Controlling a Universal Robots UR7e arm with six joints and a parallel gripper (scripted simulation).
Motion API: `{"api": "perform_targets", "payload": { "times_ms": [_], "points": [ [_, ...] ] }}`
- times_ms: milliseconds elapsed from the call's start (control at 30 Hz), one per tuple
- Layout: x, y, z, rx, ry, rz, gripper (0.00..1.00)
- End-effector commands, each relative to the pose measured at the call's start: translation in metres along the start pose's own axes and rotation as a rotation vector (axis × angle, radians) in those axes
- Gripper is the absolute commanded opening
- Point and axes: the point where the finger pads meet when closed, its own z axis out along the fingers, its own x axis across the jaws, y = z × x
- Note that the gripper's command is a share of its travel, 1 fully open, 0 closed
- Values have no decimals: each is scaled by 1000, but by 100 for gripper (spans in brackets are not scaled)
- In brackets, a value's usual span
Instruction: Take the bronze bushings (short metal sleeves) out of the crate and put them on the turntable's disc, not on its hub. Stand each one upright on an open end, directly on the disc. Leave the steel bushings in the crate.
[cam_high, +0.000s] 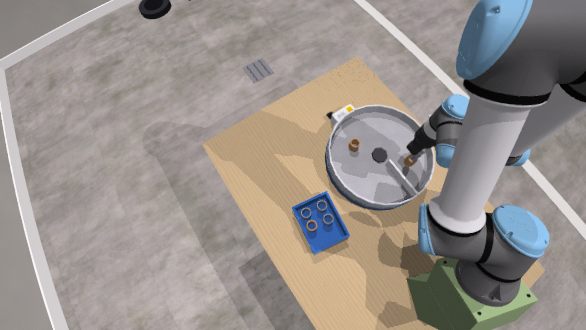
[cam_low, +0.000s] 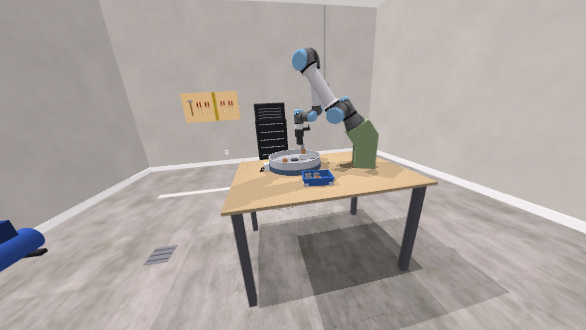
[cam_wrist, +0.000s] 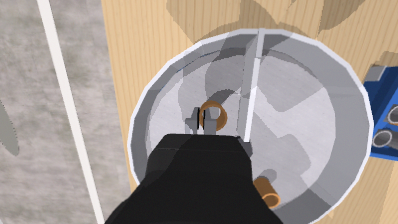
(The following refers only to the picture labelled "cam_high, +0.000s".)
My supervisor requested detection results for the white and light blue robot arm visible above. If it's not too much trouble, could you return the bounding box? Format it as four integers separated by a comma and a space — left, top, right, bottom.
418, 0, 586, 307

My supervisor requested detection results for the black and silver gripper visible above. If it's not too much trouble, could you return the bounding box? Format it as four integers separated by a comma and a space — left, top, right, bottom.
406, 115, 436, 162

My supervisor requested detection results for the blue crate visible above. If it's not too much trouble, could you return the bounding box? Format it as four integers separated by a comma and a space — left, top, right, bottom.
292, 191, 350, 254

